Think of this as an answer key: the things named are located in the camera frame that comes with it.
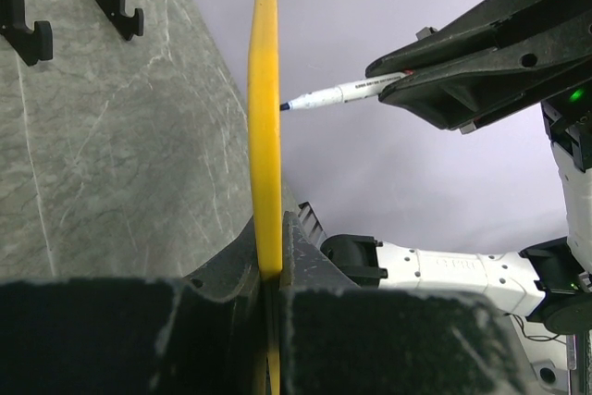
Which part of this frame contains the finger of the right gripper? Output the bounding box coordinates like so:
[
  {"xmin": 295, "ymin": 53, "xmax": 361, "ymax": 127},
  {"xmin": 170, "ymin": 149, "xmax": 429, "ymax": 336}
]
[
  {"xmin": 379, "ymin": 11, "xmax": 591, "ymax": 130},
  {"xmin": 365, "ymin": 0, "xmax": 591, "ymax": 77}
]

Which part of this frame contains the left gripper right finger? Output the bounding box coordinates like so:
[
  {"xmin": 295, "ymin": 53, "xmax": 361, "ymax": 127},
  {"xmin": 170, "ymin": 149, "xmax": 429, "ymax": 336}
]
[{"xmin": 278, "ymin": 212, "xmax": 527, "ymax": 394}]

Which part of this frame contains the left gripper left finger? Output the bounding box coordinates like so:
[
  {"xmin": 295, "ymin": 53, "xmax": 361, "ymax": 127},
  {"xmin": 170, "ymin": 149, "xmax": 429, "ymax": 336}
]
[{"xmin": 1, "ymin": 225, "xmax": 267, "ymax": 394}]

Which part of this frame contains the white blue whiteboard marker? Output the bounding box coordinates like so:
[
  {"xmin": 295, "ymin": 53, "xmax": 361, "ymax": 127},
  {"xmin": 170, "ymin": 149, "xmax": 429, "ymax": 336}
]
[{"xmin": 279, "ymin": 70, "xmax": 412, "ymax": 112}]

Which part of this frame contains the yellow framed whiteboard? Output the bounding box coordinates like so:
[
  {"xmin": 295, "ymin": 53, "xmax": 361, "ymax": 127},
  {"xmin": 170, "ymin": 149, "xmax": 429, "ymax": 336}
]
[{"xmin": 247, "ymin": 0, "xmax": 283, "ymax": 394}]

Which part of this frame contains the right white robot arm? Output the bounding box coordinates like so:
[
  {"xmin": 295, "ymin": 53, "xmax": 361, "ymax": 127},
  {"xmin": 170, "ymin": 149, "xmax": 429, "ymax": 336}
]
[{"xmin": 321, "ymin": 0, "xmax": 591, "ymax": 336}]

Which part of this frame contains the wire whiteboard easel stand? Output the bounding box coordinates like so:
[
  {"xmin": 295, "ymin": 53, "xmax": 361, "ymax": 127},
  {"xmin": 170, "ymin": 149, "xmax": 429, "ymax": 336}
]
[{"xmin": 1, "ymin": 0, "xmax": 144, "ymax": 67}]

